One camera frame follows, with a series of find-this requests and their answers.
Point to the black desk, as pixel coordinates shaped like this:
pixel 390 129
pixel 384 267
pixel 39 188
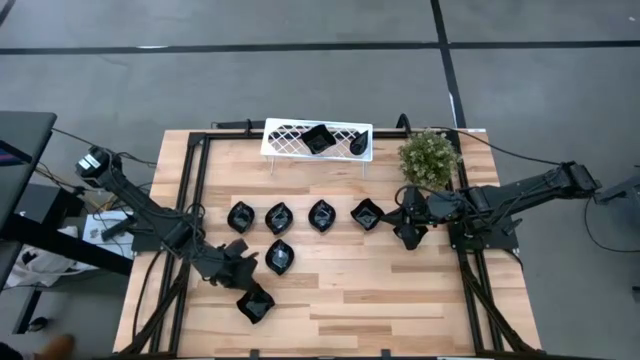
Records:
pixel 25 130

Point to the artificial potted plant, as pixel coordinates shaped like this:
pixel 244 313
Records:
pixel 427 157

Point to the grey stand foot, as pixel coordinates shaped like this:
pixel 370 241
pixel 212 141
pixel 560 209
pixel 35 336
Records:
pixel 620 192

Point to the black desk leg with caster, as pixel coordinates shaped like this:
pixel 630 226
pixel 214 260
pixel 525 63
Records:
pixel 30 310

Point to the white plastic bag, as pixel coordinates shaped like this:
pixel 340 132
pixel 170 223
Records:
pixel 40 265

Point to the black desk base beam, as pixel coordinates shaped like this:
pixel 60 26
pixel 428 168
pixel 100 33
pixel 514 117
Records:
pixel 60 242

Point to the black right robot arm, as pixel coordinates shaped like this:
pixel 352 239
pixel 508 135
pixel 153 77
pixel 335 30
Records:
pixel 530 190

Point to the laptop with lit screen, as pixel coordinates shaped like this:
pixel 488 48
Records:
pixel 12 155

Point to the black aluminium table frame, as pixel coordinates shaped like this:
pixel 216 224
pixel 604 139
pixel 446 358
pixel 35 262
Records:
pixel 204 165

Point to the black square mini plate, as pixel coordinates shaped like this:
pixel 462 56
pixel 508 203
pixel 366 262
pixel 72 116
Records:
pixel 318 139
pixel 256 307
pixel 367 215

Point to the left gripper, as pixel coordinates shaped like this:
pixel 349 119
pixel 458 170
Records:
pixel 230 267

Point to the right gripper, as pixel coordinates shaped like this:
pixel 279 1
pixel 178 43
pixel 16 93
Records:
pixel 420 215

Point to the white paper box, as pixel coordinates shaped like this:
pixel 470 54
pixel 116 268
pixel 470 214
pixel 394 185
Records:
pixel 95 235

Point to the black bar on table edge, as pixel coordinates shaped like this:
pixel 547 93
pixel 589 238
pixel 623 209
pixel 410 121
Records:
pixel 235 125

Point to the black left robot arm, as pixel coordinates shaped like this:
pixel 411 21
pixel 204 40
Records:
pixel 145 215

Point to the black teardrop mini plate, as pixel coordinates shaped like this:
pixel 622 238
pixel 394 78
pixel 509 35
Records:
pixel 359 145

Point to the operator arm in dark sleeve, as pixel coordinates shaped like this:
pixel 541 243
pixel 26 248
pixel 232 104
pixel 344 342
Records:
pixel 57 346

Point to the black leaf mini plate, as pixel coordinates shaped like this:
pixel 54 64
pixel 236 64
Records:
pixel 279 257
pixel 240 217
pixel 278 218
pixel 321 216

